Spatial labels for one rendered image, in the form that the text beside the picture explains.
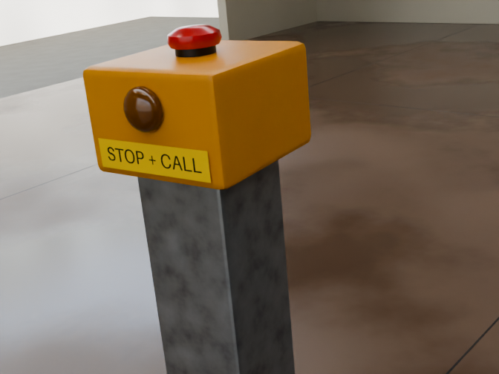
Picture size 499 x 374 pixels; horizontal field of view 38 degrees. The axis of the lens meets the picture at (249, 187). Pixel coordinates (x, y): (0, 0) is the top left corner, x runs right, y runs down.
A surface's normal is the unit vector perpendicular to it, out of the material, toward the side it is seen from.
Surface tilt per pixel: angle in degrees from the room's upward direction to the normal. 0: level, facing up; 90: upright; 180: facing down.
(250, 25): 90
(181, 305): 90
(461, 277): 0
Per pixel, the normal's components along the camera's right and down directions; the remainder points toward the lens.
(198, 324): -0.56, 0.33
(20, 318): -0.09, -0.94
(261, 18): 0.75, 0.16
